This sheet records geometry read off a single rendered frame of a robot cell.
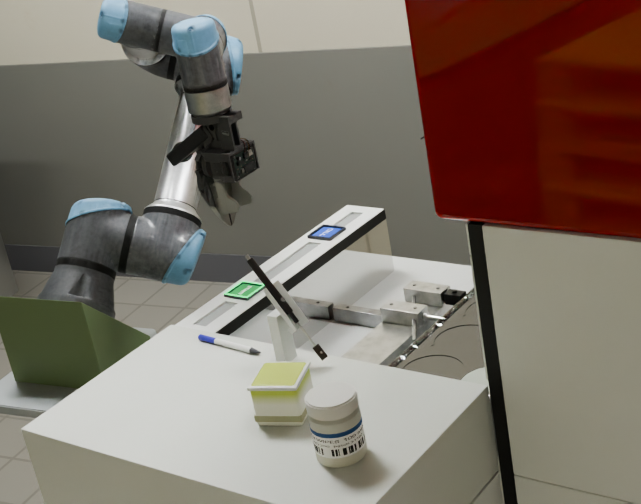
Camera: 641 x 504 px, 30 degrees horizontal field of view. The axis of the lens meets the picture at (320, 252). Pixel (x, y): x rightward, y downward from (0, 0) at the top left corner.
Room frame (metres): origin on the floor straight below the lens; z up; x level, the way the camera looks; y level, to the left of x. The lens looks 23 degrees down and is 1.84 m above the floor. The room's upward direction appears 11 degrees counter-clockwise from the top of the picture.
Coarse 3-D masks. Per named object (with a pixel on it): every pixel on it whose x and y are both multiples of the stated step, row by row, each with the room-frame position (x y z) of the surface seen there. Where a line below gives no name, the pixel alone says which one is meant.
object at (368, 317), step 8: (336, 304) 2.05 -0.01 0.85; (344, 304) 2.05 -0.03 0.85; (336, 312) 2.04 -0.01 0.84; (344, 312) 2.03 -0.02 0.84; (352, 312) 2.01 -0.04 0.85; (360, 312) 2.00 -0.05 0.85; (368, 312) 1.99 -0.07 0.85; (376, 312) 1.99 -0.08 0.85; (336, 320) 2.04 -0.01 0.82; (344, 320) 2.03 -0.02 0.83; (352, 320) 2.02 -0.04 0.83; (360, 320) 2.00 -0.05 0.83; (368, 320) 1.99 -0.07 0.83; (376, 320) 1.98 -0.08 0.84
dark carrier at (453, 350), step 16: (464, 304) 1.85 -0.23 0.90; (448, 320) 1.80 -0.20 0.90; (464, 320) 1.79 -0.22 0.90; (432, 336) 1.76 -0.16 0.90; (448, 336) 1.75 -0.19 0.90; (464, 336) 1.74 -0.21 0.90; (480, 336) 1.73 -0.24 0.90; (416, 352) 1.71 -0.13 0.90; (432, 352) 1.70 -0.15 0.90; (448, 352) 1.70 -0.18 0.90; (464, 352) 1.69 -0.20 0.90; (480, 352) 1.67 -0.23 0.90; (400, 368) 1.67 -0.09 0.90; (416, 368) 1.66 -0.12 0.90; (432, 368) 1.65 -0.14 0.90; (448, 368) 1.64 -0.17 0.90; (464, 368) 1.63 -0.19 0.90
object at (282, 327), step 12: (276, 288) 1.66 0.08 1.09; (288, 300) 1.65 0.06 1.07; (276, 312) 1.65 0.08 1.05; (300, 312) 1.64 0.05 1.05; (276, 324) 1.64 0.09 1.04; (288, 324) 1.62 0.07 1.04; (300, 324) 1.63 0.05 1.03; (276, 336) 1.64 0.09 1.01; (288, 336) 1.65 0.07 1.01; (276, 348) 1.64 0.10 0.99; (288, 348) 1.64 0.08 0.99; (276, 360) 1.65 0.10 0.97; (288, 360) 1.64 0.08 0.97
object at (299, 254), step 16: (352, 208) 2.26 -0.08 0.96; (368, 208) 2.24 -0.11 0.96; (320, 224) 2.20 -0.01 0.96; (336, 224) 2.20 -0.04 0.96; (352, 224) 2.17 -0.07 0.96; (304, 240) 2.14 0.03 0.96; (320, 240) 2.12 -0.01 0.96; (336, 240) 2.11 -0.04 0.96; (288, 256) 2.07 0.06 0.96; (304, 256) 2.06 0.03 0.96; (272, 272) 2.02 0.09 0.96; (288, 272) 2.00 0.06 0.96; (208, 304) 1.92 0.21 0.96; (224, 304) 1.92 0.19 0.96; (240, 304) 1.90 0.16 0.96; (192, 320) 1.87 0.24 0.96; (208, 320) 1.87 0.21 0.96; (224, 320) 1.85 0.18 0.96
